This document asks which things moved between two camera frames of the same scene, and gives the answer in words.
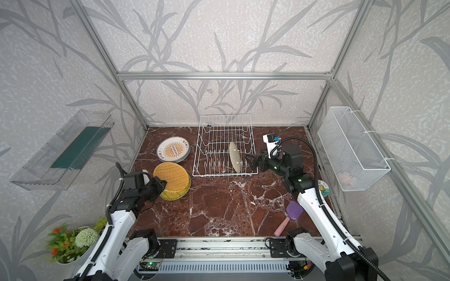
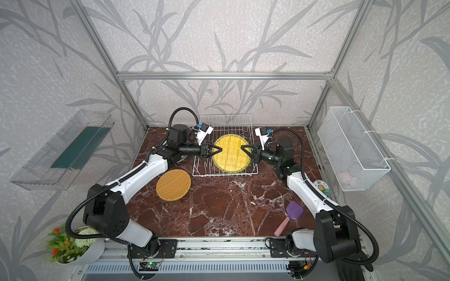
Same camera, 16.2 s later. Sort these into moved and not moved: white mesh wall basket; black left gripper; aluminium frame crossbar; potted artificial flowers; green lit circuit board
Moved: black left gripper
Not moved: white mesh wall basket; potted artificial flowers; green lit circuit board; aluminium frame crossbar
